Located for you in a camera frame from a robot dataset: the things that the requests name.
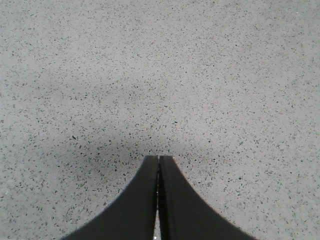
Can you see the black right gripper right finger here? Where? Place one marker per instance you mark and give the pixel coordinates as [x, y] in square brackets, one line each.
[184, 215]

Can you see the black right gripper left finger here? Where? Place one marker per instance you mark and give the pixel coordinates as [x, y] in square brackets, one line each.
[132, 215]

